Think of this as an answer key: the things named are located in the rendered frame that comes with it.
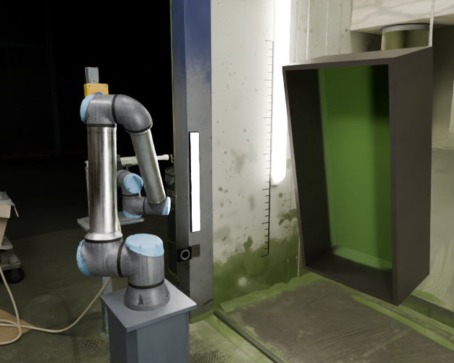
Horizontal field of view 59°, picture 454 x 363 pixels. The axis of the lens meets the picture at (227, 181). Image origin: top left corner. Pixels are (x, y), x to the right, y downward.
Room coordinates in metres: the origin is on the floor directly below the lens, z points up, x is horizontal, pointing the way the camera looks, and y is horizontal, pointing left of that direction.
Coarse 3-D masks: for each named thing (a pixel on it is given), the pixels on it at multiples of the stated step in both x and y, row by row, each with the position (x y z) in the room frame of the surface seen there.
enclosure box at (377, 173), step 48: (432, 48) 1.89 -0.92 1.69; (288, 96) 2.17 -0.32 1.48; (336, 96) 2.33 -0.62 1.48; (384, 96) 2.11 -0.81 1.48; (336, 144) 2.38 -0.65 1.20; (384, 144) 2.15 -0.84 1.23; (336, 192) 2.44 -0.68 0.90; (384, 192) 2.19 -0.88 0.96; (336, 240) 2.50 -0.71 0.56; (384, 240) 2.23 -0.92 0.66; (384, 288) 1.99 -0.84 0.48
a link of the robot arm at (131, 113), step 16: (128, 112) 1.59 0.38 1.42; (144, 112) 1.63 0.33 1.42; (128, 128) 1.62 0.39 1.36; (144, 128) 1.63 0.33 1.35; (144, 144) 1.68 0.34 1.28; (144, 160) 1.72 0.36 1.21; (144, 176) 1.78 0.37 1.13; (160, 176) 1.83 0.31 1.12; (160, 192) 1.85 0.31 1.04; (144, 208) 1.90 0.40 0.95; (160, 208) 1.89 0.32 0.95
